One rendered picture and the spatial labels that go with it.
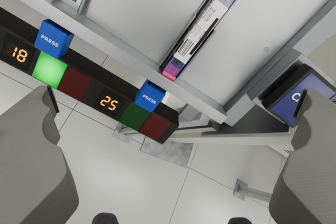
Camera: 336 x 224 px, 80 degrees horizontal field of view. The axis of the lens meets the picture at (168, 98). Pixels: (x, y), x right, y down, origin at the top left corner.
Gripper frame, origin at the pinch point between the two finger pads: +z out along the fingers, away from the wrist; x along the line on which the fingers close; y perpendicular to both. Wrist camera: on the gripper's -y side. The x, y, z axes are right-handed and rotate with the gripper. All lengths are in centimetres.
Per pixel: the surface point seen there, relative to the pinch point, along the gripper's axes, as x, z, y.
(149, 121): -3.2, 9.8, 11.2
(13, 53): -17.4, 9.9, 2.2
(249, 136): 18.8, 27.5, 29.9
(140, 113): -4.3, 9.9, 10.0
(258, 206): 48, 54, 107
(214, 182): 21, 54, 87
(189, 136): 6, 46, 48
